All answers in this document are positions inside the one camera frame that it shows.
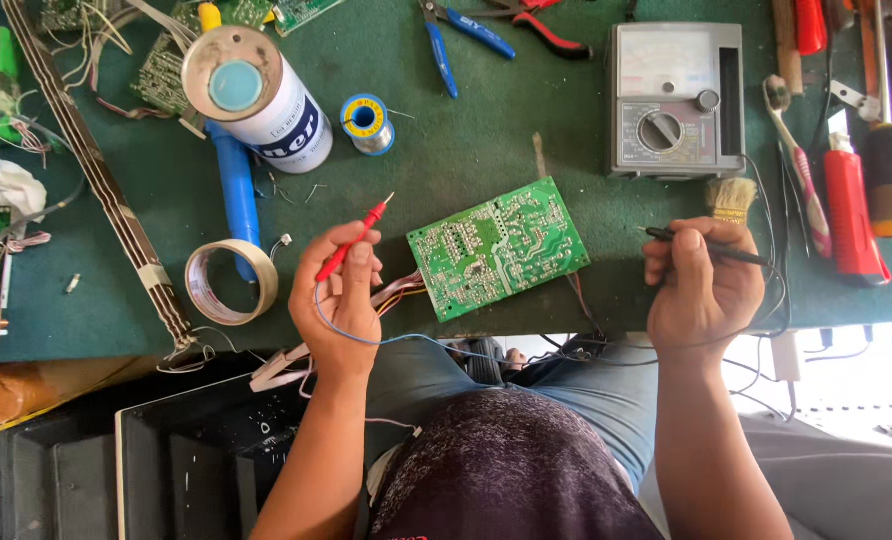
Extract person's left hand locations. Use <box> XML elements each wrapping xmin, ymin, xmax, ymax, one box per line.
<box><xmin>288</xmin><ymin>220</ymin><xmax>386</xmax><ymax>381</ymax></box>

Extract person's right hand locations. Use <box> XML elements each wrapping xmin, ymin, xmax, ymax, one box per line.
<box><xmin>643</xmin><ymin>216</ymin><xmax>767</xmax><ymax>366</ymax></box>

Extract black multimeter probe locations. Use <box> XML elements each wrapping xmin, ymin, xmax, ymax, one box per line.
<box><xmin>637</xmin><ymin>225</ymin><xmax>774</xmax><ymax>268</ymax></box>

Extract red multimeter probe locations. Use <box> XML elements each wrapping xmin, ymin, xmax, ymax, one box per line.
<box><xmin>314</xmin><ymin>192</ymin><xmax>396</xmax><ymax>285</ymax></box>

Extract clear adhesive tape roll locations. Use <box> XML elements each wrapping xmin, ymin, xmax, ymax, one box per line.
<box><xmin>183</xmin><ymin>237</ymin><xmax>281</xmax><ymax>327</ymax></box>

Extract white power adapter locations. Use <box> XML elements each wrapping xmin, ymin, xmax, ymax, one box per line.
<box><xmin>768</xmin><ymin>330</ymin><xmax>804</xmax><ymax>384</ymax></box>

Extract small bristle paint brush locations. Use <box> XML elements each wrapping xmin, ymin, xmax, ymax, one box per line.
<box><xmin>704</xmin><ymin>176</ymin><xmax>759</xmax><ymax>227</ymax></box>

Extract blue desoldering pump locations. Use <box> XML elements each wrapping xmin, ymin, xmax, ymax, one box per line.
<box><xmin>197</xmin><ymin>0</ymin><xmax>264</xmax><ymax>285</ymax></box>

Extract pink white toothbrush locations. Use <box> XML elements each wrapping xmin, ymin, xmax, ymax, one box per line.
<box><xmin>761</xmin><ymin>74</ymin><xmax>834</xmax><ymax>261</ymax></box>

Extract red utility knife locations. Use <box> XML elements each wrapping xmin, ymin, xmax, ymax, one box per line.
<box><xmin>822</xmin><ymin>108</ymin><xmax>892</xmax><ymax>288</ymax></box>

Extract green power supply circuit board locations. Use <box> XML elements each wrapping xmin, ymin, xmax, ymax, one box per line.
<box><xmin>406</xmin><ymin>176</ymin><xmax>592</xmax><ymax>324</ymax></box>

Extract grey analog multimeter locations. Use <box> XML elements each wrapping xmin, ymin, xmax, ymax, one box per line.
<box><xmin>605</xmin><ymin>21</ymin><xmax>748</xmax><ymax>182</ymax></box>

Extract white spray can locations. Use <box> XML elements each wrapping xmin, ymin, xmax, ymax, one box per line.
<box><xmin>180</xmin><ymin>24</ymin><xmax>335</xmax><ymax>176</ymax></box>

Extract green table mat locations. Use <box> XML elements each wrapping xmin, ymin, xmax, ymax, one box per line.
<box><xmin>0</xmin><ymin>0</ymin><xmax>892</xmax><ymax>367</ymax></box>

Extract person's dark speckled shirt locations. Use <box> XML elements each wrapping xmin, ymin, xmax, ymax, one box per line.
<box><xmin>367</xmin><ymin>387</ymin><xmax>666</xmax><ymax>540</ymax></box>

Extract black plastic television casing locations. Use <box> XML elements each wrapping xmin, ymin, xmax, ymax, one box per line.
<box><xmin>0</xmin><ymin>367</ymin><xmax>320</xmax><ymax>540</ymax></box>

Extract long backlight strip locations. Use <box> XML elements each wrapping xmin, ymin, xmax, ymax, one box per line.
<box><xmin>0</xmin><ymin>0</ymin><xmax>201</xmax><ymax>352</ymax></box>

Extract green circuit board with ribbon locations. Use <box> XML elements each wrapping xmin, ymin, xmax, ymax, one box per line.
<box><xmin>128</xmin><ymin>0</ymin><xmax>201</xmax><ymax>118</ymax></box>

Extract small green circuit board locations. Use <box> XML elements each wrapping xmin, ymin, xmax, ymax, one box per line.
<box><xmin>272</xmin><ymin>0</ymin><xmax>347</xmax><ymax>38</ymax></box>

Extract crumpled white tissue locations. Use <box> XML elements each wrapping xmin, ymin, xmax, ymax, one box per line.
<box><xmin>0</xmin><ymin>155</ymin><xmax>49</xmax><ymax>220</ymax></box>

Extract coloured wire bundle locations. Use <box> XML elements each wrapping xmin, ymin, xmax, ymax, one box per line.
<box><xmin>371</xmin><ymin>270</ymin><xmax>429</xmax><ymax>318</ymax></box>

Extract black probe wire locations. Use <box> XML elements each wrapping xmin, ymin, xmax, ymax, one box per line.
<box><xmin>539</xmin><ymin>153</ymin><xmax>793</xmax><ymax>370</ymax></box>

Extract blue probe wire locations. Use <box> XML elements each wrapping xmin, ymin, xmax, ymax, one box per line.
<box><xmin>314</xmin><ymin>280</ymin><xmax>541</xmax><ymax>370</ymax></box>

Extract white flat ribbon cable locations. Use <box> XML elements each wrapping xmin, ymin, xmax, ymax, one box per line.
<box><xmin>248</xmin><ymin>342</ymin><xmax>317</xmax><ymax>396</ymax></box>

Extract blue solder wire spool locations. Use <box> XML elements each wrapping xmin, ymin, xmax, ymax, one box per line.
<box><xmin>338</xmin><ymin>92</ymin><xmax>398</xmax><ymax>158</ymax></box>

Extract black yellow handled screwdriver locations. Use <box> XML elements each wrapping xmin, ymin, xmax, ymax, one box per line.
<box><xmin>861</xmin><ymin>0</ymin><xmax>892</xmax><ymax>239</ymax></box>

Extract wooden tool handle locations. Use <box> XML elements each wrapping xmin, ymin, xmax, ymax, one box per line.
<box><xmin>771</xmin><ymin>0</ymin><xmax>806</xmax><ymax>96</ymax></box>

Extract blue handled pliers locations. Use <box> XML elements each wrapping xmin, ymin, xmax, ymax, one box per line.
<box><xmin>418</xmin><ymin>0</ymin><xmax>518</xmax><ymax>101</ymax></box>

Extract red handled tool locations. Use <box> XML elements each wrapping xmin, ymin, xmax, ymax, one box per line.
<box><xmin>794</xmin><ymin>0</ymin><xmax>830</xmax><ymax>58</ymax></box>

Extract red black handled cutters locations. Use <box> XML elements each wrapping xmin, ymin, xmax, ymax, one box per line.
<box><xmin>464</xmin><ymin>0</ymin><xmax>594</xmax><ymax>62</ymax></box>

